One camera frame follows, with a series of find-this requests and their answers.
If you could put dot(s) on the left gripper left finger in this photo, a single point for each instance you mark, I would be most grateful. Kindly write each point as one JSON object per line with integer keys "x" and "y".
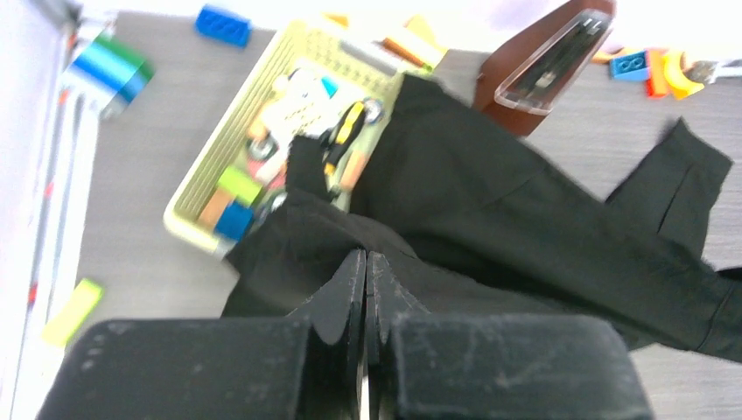
{"x": 306, "y": 365}

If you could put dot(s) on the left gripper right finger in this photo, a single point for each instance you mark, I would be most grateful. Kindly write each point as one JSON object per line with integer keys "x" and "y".
{"x": 423, "y": 365}

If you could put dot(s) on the black garment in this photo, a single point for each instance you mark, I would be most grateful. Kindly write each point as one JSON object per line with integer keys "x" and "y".
{"x": 471, "y": 219}

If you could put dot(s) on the lime green block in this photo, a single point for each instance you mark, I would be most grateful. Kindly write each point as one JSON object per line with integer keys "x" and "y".
{"x": 61, "y": 328}

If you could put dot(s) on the yellow black screwdriver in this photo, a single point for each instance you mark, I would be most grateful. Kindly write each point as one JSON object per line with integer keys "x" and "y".
{"x": 336, "y": 141}

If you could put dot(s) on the nine of spades card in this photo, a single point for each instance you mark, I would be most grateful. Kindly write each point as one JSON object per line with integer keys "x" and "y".
{"x": 300, "y": 101}

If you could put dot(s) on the light green plastic basket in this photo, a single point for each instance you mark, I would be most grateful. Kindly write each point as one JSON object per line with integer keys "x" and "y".
{"x": 239, "y": 176}

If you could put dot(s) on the brown wooden metronome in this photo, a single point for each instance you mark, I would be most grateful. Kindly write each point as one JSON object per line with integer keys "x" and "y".
{"x": 519, "y": 83}

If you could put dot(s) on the yellow orange block stack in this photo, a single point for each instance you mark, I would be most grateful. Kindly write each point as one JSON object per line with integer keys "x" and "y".
{"x": 416, "y": 43}

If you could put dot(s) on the blue green stacked blocks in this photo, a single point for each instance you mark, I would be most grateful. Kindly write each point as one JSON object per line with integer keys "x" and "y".
{"x": 108, "y": 74}

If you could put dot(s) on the red orange block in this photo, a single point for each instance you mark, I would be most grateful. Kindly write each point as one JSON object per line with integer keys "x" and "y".
{"x": 656, "y": 85}

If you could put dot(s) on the light blue toy block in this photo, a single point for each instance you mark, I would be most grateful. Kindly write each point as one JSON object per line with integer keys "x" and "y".
{"x": 631, "y": 67}

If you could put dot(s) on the yellow curved block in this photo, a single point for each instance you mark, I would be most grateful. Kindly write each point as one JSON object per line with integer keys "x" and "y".
{"x": 679, "y": 84}

